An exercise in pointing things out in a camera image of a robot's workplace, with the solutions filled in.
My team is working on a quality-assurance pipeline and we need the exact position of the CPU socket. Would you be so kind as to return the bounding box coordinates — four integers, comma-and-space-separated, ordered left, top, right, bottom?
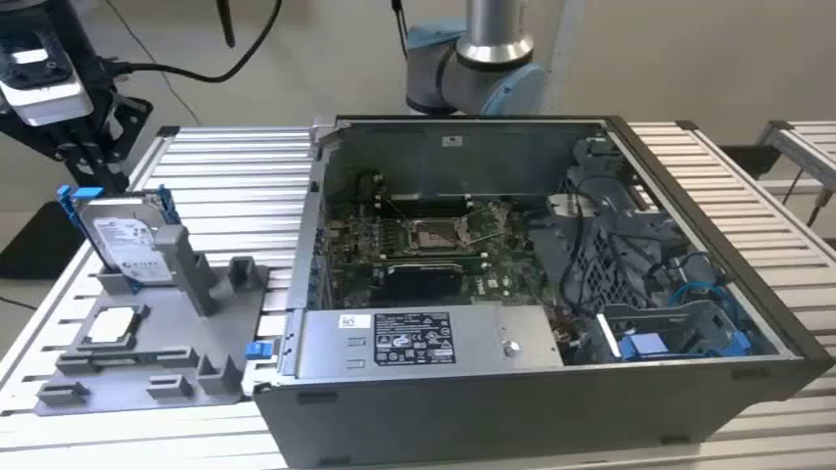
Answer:
408, 214, 476, 254

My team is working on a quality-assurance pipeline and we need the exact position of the RAM slot bank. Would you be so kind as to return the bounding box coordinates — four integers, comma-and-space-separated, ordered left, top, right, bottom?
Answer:
377, 193, 473, 216
384, 252, 488, 270

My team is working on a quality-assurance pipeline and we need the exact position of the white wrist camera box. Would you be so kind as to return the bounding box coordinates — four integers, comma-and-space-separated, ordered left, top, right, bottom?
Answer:
0, 31, 96, 127

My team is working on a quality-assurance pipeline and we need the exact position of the black open PC case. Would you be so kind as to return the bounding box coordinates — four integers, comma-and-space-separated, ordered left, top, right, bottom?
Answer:
252, 115, 836, 469

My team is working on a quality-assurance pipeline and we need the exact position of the silver CPU chip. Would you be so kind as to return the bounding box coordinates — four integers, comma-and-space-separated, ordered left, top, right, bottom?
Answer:
84, 307, 143, 344

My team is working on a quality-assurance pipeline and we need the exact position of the green motherboard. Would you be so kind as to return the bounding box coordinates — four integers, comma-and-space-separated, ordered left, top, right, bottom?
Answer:
319, 168, 569, 307

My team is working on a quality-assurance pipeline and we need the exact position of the black graphics card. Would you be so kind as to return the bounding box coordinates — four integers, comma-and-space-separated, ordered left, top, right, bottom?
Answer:
375, 261, 465, 303

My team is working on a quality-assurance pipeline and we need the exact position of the blue wire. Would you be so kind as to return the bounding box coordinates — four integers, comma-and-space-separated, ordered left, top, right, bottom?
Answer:
669, 252, 733, 314

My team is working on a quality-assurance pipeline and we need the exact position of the hard disk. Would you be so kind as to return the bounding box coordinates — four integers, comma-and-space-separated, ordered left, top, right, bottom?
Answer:
56, 184, 191, 286

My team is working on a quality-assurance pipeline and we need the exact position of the metal slat side table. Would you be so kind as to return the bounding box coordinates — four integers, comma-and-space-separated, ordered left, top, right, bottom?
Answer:
756, 119, 836, 197

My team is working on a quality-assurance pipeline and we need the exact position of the silver power supply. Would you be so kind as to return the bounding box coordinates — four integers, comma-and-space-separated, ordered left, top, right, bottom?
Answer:
296, 305, 564, 381

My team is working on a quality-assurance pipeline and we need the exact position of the thick black camera cable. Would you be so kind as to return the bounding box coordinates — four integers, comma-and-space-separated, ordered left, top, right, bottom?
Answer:
96, 0, 284, 83

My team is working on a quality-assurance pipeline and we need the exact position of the grey disk bay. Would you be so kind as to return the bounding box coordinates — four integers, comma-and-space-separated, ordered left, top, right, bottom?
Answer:
597, 299, 763, 364

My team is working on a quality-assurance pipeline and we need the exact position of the grey parts rack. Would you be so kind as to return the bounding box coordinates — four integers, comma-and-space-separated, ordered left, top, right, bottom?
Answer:
32, 224, 292, 417

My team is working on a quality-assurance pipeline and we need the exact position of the grey perforated drive cage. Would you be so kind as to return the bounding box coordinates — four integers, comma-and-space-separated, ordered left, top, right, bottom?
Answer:
528, 165, 693, 314

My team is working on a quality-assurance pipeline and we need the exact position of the coloured wire bundle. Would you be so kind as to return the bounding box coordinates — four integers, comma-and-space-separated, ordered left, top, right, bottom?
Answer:
551, 315, 593, 350

